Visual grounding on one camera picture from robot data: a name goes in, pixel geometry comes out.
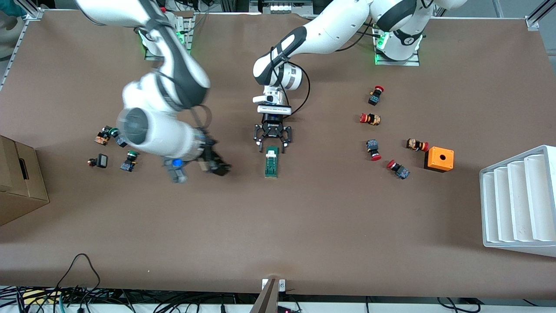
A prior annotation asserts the green load switch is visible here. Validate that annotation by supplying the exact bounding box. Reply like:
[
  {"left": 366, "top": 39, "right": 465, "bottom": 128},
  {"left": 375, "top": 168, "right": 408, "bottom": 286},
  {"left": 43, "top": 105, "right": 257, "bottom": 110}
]
[{"left": 265, "top": 147, "right": 279, "bottom": 178}]

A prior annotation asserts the green push button blue block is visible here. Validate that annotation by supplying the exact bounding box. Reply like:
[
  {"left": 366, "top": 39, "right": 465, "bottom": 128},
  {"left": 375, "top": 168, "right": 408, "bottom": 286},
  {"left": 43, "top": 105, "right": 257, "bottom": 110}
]
[
  {"left": 109, "top": 127, "right": 129, "bottom": 148},
  {"left": 120, "top": 150, "right": 140, "bottom": 173}
]

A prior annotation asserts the green button orange base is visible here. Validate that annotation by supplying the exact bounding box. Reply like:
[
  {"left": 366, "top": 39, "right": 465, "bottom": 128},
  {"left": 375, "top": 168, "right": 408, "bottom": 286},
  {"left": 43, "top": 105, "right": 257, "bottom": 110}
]
[{"left": 94, "top": 126, "right": 113, "bottom": 147}]

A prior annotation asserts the black square pilot lamp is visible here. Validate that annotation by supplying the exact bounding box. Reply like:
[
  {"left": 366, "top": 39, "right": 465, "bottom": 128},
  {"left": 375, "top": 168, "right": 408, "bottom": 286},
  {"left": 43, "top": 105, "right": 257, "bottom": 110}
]
[{"left": 87, "top": 153, "right": 109, "bottom": 169}]

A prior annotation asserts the grey box with white sockets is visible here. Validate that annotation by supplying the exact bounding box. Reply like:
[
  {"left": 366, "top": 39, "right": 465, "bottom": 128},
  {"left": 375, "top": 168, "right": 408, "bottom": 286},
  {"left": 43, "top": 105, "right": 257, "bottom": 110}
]
[{"left": 249, "top": 0, "right": 314, "bottom": 16}]

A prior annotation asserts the brown cardboard box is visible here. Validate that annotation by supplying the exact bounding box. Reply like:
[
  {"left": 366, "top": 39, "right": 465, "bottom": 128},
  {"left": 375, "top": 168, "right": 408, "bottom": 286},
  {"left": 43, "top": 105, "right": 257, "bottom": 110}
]
[{"left": 0, "top": 136, "right": 50, "bottom": 226}]

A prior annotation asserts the white slotted rack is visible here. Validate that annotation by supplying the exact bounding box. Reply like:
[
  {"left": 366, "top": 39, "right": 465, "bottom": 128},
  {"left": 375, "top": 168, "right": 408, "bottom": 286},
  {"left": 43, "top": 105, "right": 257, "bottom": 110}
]
[{"left": 479, "top": 145, "right": 556, "bottom": 258}]

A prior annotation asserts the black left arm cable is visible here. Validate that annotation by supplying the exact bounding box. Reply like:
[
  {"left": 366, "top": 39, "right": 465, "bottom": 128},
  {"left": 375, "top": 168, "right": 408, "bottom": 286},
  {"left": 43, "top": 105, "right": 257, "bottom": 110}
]
[{"left": 269, "top": 46, "right": 311, "bottom": 116}]

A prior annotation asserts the metal camera stand bracket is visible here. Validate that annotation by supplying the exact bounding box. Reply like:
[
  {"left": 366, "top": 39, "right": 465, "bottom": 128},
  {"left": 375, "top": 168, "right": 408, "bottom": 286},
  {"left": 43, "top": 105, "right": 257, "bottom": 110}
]
[{"left": 249, "top": 278, "right": 287, "bottom": 313}]

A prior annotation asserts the orange button enclosure box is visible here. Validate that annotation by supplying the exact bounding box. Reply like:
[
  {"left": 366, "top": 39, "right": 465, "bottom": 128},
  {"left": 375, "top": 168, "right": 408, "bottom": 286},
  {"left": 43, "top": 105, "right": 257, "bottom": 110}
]
[{"left": 424, "top": 147, "right": 455, "bottom": 173}]

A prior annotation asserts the black looped cable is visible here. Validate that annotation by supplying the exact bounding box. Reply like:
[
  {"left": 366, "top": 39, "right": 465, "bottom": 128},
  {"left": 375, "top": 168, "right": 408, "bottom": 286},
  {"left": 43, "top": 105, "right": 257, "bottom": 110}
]
[{"left": 54, "top": 253, "right": 101, "bottom": 291}]

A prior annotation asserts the aluminium frame profile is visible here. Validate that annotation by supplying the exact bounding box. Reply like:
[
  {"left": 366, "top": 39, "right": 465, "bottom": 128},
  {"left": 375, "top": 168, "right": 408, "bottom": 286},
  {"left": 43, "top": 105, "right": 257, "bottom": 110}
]
[
  {"left": 0, "top": 11, "right": 44, "bottom": 92},
  {"left": 526, "top": 0, "right": 556, "bottom": 31}
]

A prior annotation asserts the tangled black cable bundle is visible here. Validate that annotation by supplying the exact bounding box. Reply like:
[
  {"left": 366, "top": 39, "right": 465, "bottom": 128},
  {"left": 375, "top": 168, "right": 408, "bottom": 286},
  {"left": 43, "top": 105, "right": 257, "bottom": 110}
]
[{"left": 0, "top": 285, "right": 261, "bottom": 313}]

